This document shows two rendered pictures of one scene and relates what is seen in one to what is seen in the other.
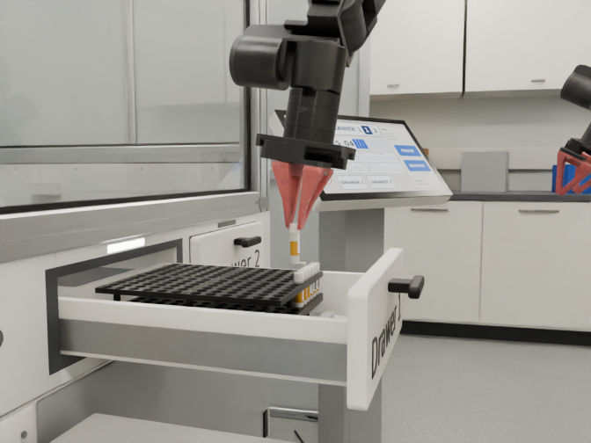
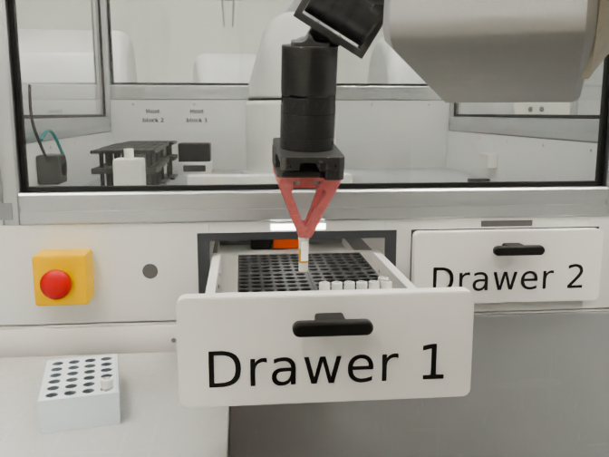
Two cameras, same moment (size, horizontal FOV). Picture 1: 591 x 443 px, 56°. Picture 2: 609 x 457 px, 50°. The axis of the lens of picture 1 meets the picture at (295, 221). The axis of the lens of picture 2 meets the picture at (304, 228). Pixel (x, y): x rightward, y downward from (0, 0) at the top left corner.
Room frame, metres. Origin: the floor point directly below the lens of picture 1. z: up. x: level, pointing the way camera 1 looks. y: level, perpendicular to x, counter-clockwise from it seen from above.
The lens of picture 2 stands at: (0.36, -0.66, 1.10)
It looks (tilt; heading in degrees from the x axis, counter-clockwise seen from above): 10 degrees down; 67
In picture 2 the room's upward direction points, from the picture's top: straight up
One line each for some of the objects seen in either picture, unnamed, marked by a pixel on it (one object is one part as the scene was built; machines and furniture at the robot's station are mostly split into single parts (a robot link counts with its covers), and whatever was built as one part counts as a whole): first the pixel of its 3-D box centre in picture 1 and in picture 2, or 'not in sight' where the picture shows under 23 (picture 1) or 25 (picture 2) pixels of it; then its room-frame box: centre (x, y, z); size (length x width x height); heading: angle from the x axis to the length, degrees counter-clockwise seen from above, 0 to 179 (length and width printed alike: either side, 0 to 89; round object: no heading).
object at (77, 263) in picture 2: not in sight; (63, 277); (0.39, 0.29, 0.88); 0.07 x 0.05 x 0.07; 163
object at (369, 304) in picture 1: (381, 312); (327, 345); (0.61, -0.10, 0.87); 0.29 x 0.02 x 0.11; 163
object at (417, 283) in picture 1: (405, 286); (331, 324); (0.61, -0.12, 0.91); 0.07 x 0.04 x 0.01; 163
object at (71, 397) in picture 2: not in sight; (82, 390); (0.39, 0.11, 0.78); 0.12 x 0.08 x 0.04; 84
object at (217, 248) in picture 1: (231, 257); (507, 266); (1.01, 0.12, 0.87); 0.29 x 0.02 x 0.11; 163
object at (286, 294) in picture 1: (296, 286); not in sight; (0.64, 0.00, 0.90); 0.18 x 0.02 x 0.01; 163
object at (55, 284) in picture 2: not in sight; (56, 283); (0.38, 0.26, 0.88); 0.04 x 0.03 x 0.04; 163
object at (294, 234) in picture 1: (295, 243); (303, 250); (0.63, 0.00, 0.95); 0.01 x 0.01 x 0.05
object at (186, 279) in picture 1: (217, 304); (306, 296); (0.67, 0.10, 0.87); 0.22 x 0.18 x 0.06; 73
